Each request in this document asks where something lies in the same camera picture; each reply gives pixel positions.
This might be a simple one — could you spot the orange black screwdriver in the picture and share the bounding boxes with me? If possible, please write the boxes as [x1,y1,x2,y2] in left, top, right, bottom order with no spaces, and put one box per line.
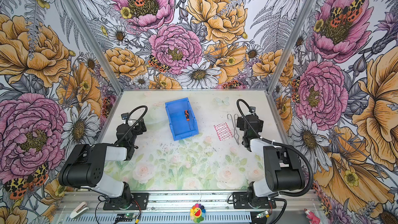
[184,110,190,121]

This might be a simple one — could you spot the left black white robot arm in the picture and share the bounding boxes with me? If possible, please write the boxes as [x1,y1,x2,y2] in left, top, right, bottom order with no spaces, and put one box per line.
[58,119,147,208]

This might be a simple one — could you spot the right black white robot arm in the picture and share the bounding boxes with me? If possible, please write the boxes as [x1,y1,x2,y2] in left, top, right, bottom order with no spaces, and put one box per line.
[234,114,311,208]

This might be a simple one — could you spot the blue plastic bin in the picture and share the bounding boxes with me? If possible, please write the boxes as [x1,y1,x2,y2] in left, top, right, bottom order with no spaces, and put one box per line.
[165,97,199,141]

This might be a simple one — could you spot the metal crucible tongs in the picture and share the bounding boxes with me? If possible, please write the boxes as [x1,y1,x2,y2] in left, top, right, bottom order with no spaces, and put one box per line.
[227,114,239,145]

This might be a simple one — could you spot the pink white bandage packet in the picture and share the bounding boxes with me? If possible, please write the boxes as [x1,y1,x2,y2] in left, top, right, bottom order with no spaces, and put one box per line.
[214,122,233,141]

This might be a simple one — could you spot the green circuit board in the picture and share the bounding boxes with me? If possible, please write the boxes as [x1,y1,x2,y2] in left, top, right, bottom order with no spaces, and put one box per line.
[115,213,137,223]

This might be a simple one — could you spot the white stapler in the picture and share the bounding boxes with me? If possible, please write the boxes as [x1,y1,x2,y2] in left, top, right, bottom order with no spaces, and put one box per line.
[69,201,89,219]

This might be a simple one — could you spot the rainbow flower smiley toy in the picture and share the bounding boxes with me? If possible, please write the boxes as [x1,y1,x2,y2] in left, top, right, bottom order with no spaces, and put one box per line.
[190,203,206,224]

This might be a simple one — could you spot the pink figurine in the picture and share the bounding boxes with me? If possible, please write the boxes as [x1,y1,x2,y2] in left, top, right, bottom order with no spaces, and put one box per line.
[304,208,320,224]

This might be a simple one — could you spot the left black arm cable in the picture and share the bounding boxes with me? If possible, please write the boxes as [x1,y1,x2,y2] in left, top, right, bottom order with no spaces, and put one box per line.
[113,105,149,146]

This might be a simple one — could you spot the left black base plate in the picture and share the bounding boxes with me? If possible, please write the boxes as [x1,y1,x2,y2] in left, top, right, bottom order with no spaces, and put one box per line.
[103,193,150,211]

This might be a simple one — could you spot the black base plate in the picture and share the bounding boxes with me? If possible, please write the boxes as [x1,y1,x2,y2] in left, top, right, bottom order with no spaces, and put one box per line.
[103,193,150,211]
[232,192,276,209]

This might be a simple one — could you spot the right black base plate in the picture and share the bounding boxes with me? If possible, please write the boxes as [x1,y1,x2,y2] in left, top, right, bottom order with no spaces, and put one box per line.
[232,192,276,209]

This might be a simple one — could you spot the aluminium front rail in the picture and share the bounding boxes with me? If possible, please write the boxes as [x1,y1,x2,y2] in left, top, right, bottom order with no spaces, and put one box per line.
[57,190,322,214]

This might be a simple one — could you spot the white slotted cable duct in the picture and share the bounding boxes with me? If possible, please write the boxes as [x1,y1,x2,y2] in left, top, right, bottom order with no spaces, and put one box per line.
[56,212,252,224]

